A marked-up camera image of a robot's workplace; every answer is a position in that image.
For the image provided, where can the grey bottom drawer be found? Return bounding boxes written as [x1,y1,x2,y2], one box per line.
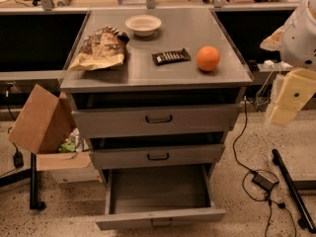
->
[96,164,225,230]

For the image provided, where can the grey drawer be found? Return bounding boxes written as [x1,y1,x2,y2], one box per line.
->
[90,144,224,169]
[72,105,238,138]
[96,164,225,230]

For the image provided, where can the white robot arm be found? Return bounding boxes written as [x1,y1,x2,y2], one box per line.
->
[260,0,316,126]

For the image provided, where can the grey top drawer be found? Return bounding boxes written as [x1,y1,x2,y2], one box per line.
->
[72,105,238,138]

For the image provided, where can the grey metal drawer cabinet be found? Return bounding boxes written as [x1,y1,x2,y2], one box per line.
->
[59,7,254,183]

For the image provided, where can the grey middle drawer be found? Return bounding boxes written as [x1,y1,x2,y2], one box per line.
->
[90,144,224,169]

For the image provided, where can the white power strip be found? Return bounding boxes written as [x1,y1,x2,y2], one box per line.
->
[258,60,292,72]

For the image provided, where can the orange fruit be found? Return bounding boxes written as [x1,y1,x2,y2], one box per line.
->
[196,46,220,72]

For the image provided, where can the black power adapter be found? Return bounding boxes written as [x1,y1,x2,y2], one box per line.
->
[252,172,279,192]

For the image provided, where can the dark snack bar wrapper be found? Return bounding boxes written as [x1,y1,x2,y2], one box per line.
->
[152,48,191,65]

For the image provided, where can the black floor stand leg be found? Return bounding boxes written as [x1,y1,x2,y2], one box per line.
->
[272,149,316,234]

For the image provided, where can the white bowl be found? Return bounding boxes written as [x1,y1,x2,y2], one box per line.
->
[125,15,162,37]

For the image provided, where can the crumpled chip bag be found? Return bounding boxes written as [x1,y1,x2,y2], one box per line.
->
[68,27,129,71]

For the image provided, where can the brown cardboard box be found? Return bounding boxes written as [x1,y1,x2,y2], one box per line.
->
[9,85,100,183]

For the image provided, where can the small black plug adapter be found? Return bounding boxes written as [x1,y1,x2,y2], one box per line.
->
[13,151,24,169]

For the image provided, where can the black table leg left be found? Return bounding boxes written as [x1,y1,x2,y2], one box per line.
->
[30,153,45,211]

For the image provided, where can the black cable on floor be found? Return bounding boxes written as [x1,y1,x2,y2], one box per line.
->
[232,96,298,237]

